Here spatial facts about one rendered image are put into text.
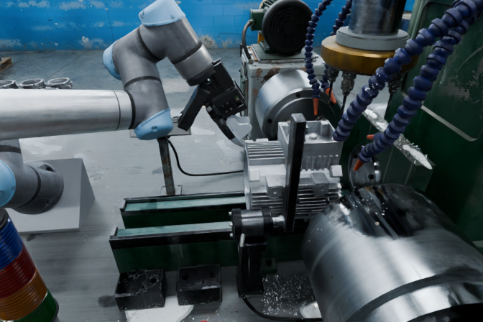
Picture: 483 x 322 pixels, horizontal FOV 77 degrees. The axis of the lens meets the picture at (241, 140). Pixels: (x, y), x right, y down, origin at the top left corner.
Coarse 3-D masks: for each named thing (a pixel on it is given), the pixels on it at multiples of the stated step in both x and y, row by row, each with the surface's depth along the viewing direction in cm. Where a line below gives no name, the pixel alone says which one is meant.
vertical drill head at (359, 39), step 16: (368, 0) 52; (384, 0) 51; (400, 0) 51; (352, 16) 56; (368, 16) 53; (384, 16) 52; (400, 16) 53; (336, 32) 58; (352, 32) 56; (368, 32) 54; (384, 32) 53; (400, 32) 56; (336, 48) 55; (352, 48) 55; (368, 48) 53; (384, 48) 53; (336, 64) 55; (352, 64) 53; (368, 64) 52; (384, 64) 52; (416, 64) 55; (352, 80) 57; (400, 80) 58
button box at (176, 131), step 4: (172, 120) 87; (176, 120) 87; (176, 124) 87; (176, 128) 87; (132, 132) 86; (172, 132) 87; (176, 132) 87; (180, 132) 87; (184, 132) 87; (188, 132) 87; (132, 136) 86; (136, 136) 86; (164, 136) 89
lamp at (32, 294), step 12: (36, 276) 40; (24, 288) 38; (36, 288) 40; (0, 300) 36; (12, 300) 37; (24, 300) 38; (36, 300) 40; (0, 312) 38; (12, 312) 38; (24, 312) 39
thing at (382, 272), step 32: (352, 192) 48; (384, 192) 47; (416, 192) 48; (320, 224) 49; (352, 224) 44; (384, 224) 42; (416, 224) 41; (448, 224) 42; (320, 256) 46; (352, 256) 41; (384, 256) 38; (416, 256) 37; (448, 256) 36; (480, 256) 38; (320, 288) 45; (352, 288) 39; (384, 288) 36; (416, 288) 35; (448, 288) 34; (480, 288) 34; (352, 320) 37; (384, 320) 35; (416, 320) 33; (448, 320) 34; (480, 320) 35
